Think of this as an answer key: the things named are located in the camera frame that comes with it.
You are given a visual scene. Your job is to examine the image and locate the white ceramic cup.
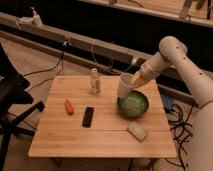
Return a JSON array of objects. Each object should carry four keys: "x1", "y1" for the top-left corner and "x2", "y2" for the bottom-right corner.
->
[{"x1": 117, "y1": 73, "x2": 133, "y2": 98}]

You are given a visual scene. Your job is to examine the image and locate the white device on rail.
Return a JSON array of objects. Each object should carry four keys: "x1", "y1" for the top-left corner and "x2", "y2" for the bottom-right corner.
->
[{"x1": 16, "y1": 7, "x2": 43, "y2": 27}]

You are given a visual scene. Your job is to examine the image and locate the black cable on floor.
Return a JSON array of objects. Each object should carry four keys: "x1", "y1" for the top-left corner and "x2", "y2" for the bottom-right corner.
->
[{"x1": 21, "y1": 40, "x2": 70, "y2": 94}]

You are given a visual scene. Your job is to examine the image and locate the black office chair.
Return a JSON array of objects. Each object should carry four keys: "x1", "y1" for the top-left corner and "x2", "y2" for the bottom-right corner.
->
[{"x1": 0, "y1": 43, "x2": 44, "y2": 171}]

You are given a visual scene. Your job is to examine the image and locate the long wooden rail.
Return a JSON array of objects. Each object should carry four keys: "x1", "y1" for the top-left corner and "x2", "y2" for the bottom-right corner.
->
[{"x1": 0, "y1": 12, "x2": 213, "y2": 101}]

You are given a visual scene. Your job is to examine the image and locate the beige sponge block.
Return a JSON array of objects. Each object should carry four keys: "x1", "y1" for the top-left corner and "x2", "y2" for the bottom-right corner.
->
[{"x1": 127, "y1": 122, "x2": 148, "y2": 142}]

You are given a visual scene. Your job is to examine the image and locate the blue object beside table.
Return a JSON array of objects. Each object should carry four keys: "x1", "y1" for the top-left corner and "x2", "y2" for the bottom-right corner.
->
[{"x1": 161, "y1": 94, "x2": 173, "y2": 110}]

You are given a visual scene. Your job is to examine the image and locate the green ceramic bowl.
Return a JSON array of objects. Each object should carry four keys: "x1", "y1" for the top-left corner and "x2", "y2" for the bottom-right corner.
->
[{"x1": 117, "y1": 90, "x2": 149, "y2": 118}]

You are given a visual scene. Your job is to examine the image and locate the black cable bundle right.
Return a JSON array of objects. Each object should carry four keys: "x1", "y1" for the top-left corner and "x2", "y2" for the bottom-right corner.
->
[{"x1": 165, "y1": 103, "x2": 195, "y2": 169}]

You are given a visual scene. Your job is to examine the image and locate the small white bottle figure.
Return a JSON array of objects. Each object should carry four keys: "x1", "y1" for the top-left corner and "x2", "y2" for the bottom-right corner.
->
[{"x1": 90, "y1": 68, "x2": 100, "y2": 94}]

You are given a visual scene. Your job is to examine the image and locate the black rectangular remote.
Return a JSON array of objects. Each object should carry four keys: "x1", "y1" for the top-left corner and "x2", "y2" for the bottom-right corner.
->
[{"x1": 82, "y1": 107, "x2": 94, "y2": 127}]

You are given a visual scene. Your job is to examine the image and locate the orange carrot toy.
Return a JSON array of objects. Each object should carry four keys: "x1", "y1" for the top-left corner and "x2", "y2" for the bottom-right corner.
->
[{"x1": 64, "y1": 99, "x2": 74, "y2": 115}]

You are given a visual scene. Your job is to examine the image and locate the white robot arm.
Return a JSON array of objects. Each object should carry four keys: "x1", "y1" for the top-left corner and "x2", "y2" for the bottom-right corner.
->
[{"x1": 133, "y1": 36, "x2": 213, "y2": 171}]

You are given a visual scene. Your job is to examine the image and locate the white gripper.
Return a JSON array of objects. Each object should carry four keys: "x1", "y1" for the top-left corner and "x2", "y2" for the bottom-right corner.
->
[{"x1": 132, "y1": 70, "x2": 154, "y2": 88}]

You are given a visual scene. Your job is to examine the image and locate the wooden table board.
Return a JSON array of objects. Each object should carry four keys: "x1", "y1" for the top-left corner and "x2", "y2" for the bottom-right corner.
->
[{"x1": 28, "y1": 76, "x2": 176, "y2": 158}]

